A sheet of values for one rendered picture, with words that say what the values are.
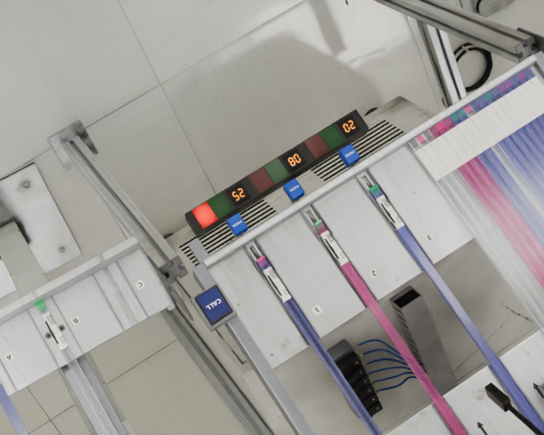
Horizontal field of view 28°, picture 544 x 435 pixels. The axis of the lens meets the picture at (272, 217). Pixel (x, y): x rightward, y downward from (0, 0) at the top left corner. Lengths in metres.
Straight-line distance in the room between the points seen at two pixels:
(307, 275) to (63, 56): 0.83
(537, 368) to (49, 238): 1.14
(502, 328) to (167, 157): 0.82
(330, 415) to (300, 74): 0.82
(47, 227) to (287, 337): 0.85
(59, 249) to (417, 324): 0.84
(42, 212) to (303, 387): 0.72
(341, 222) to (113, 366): 1.02
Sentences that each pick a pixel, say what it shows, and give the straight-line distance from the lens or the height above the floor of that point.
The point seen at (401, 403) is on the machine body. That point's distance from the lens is 2.21.
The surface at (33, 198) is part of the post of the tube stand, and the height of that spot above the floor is 0.01.
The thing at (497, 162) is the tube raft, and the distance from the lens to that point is 1.83.
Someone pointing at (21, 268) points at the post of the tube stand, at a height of 0.22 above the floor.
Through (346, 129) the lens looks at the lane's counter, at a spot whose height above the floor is 0.66.
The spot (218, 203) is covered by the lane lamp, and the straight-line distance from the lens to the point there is 1.77.
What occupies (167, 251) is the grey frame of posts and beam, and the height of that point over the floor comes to 0.61.
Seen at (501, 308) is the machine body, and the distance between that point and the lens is 2.23.
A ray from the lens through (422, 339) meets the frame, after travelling 2.09.
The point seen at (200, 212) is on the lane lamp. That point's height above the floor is 0.65.
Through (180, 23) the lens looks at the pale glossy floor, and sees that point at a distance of 2.37.
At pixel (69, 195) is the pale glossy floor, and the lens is 2.41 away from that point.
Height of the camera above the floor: 2.16
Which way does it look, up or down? 56 degrees down
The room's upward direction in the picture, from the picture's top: 133 degrees clockwise
